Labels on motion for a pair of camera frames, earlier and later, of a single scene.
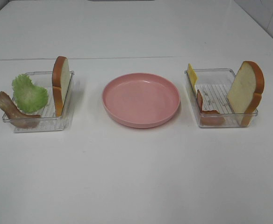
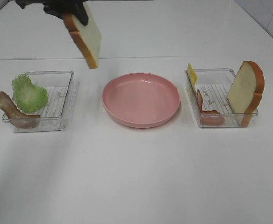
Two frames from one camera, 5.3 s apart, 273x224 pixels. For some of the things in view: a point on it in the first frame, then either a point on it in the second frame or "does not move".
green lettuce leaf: (29, 98) does not move
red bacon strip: (212, 117) does not move
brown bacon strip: (16, 117) does not move
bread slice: (61, 83) -> (88, 37)
